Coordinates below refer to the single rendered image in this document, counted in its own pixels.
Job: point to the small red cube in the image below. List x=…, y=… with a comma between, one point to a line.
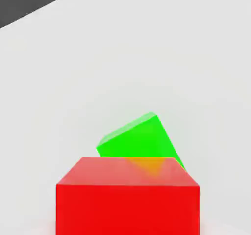
x=127, y=207

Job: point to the small green cube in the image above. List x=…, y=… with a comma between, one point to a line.
x=139, y=140

